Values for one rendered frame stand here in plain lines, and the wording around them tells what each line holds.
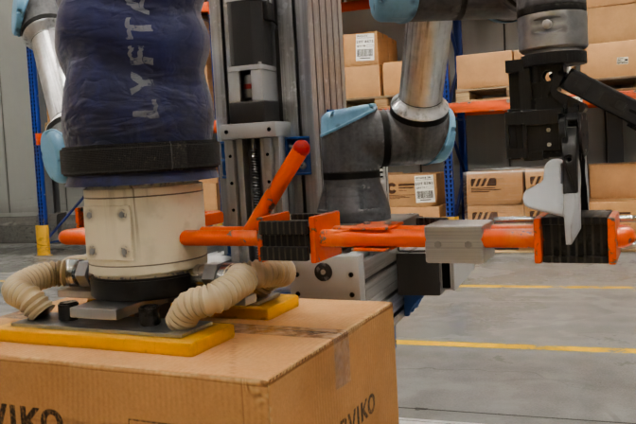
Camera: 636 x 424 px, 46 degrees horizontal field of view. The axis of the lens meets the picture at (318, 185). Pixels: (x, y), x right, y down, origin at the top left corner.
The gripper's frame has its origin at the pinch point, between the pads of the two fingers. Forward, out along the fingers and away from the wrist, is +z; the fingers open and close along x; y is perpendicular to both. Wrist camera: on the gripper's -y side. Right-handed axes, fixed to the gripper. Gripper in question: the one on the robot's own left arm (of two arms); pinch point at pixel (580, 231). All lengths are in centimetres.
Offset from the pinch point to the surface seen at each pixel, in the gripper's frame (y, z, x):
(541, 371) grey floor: 55, 107, -297
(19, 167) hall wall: 912, -16, -767
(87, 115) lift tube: 60, -17, 11
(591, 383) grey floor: 29, 107, -283
